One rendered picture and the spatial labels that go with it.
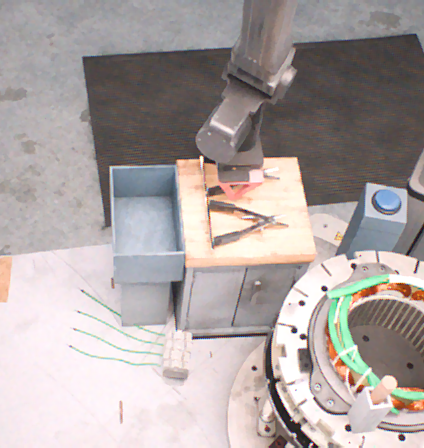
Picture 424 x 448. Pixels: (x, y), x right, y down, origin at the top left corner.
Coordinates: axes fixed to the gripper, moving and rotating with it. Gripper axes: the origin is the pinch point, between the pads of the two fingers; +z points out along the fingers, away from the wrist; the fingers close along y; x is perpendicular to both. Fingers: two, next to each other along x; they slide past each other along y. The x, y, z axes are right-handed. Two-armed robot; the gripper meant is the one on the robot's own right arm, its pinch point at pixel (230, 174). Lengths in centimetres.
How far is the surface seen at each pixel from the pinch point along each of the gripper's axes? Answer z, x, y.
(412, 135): 108, 91, -95
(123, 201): 10.3, -16.6, -2.9
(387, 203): 4.3, 26.1, 3.9
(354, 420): -3.2, 10.0, 42.0
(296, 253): 2.2, 8.6, 13.8
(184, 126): 108, 10, -102
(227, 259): 2.6, -2.0, 13.9
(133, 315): 26.4, -15.5, 10.4
